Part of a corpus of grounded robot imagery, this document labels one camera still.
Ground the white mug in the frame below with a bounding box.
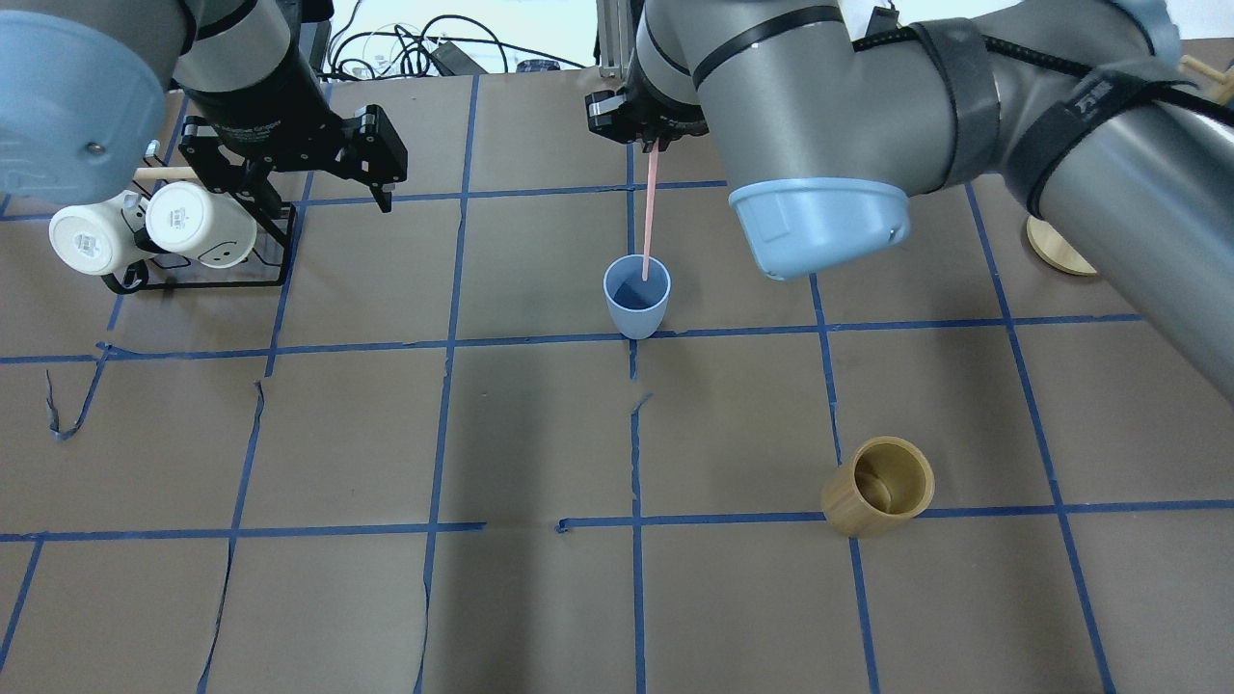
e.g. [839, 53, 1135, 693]
[146, 182, 258, 269]
[48, 191, 152, 277]

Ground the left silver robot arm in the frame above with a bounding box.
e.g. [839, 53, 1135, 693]
[1, 1, 408, 215]

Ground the pink chopstick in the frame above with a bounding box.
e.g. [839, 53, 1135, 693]
[640, 141, 659, 282]

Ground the white mug far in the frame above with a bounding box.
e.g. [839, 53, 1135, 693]
[48, 191, 152, 277]

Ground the bamboo chopstick holder cup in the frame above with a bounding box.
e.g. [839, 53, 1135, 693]
[821, 436, 937, 538]

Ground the orange lid on wooden coaster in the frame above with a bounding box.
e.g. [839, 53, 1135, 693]
[1024, 215, 1099, 278]

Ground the white mug near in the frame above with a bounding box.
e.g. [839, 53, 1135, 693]
[146, 182, 258, 269]

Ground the blue plastic cup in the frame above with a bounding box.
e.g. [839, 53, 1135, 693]
[603, 254, 673, 341]

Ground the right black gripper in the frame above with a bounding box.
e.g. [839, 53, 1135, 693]
[582, 58, 710, 147]

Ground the aluminium frame post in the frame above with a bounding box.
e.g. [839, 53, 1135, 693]
[592, 0, 645, 82]

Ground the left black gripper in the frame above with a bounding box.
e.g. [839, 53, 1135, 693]
[179, 67, 408, 217]

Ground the black wire mug rack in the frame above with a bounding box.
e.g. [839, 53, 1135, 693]
[94, 126, 299, 296]

